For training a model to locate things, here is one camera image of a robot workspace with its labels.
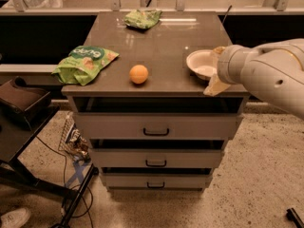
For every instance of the white paper bowl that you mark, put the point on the white paper bowl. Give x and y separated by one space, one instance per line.
203 63

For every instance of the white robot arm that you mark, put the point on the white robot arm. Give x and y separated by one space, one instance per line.
273 72

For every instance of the small green chip bag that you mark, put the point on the small green chip bag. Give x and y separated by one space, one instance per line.
142 19

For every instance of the large green rice chip bag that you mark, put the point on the large green rice chip bag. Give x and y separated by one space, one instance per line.
83 64

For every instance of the grey drawer cabinet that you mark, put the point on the grey drawer cabinet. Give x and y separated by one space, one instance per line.
171 88

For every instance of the orange ball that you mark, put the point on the orange ball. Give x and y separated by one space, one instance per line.
138 74

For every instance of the black object on floor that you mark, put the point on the black object on floor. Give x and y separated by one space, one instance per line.
295 218

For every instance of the brown pouch on side table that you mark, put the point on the brown pouch on side table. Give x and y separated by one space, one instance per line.
21 100

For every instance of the black side table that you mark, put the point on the black side table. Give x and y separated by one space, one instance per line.
14 139

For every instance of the white sneaker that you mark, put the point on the white sneaker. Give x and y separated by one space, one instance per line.
15 219

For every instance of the top drawer with black handle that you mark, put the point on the top drawer with black handle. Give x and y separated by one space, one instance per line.
139 126

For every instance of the drawer with black handle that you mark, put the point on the drawer with black handle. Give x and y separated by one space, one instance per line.
139 126
156 158
127 181

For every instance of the middle drawer with black handle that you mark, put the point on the middle drawer with black handle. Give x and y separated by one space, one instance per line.
156 158

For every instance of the bottom drawer with black handle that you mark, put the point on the bottom drawer with black handle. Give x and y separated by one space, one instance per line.
127 181

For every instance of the wire basket with snacks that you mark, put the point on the wire basket with snacks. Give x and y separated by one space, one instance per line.
72 142

